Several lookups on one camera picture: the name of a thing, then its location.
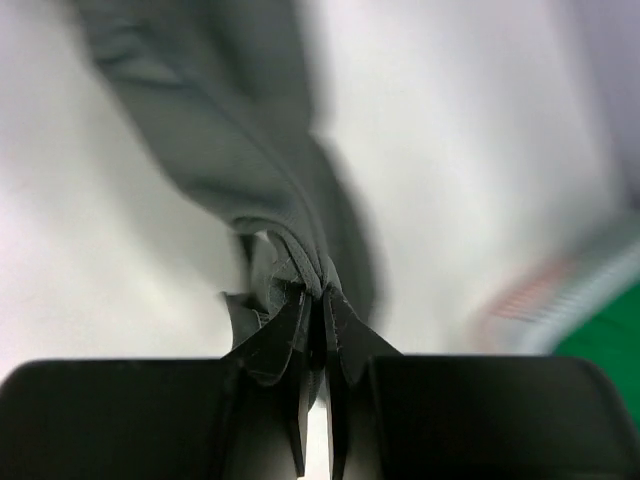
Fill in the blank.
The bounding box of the green t shirt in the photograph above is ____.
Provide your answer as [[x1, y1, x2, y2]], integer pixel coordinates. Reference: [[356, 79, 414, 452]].
[[554, 282, 639, 372]]

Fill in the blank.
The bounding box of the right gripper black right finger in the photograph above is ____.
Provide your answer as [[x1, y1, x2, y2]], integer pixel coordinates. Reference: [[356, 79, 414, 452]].
[[322, 288, 400, 479]]

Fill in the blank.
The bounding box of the grey t shirt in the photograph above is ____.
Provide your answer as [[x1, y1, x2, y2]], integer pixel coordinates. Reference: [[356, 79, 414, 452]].
[[69, 0, 391, 411]]

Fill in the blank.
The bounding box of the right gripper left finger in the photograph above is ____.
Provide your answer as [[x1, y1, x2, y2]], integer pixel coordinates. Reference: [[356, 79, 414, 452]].
[[220, 292, 312, 476]]

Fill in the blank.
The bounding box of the white laundry basket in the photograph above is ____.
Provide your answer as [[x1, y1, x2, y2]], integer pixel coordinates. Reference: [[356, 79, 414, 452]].
[[470, 214, 639, 355]]

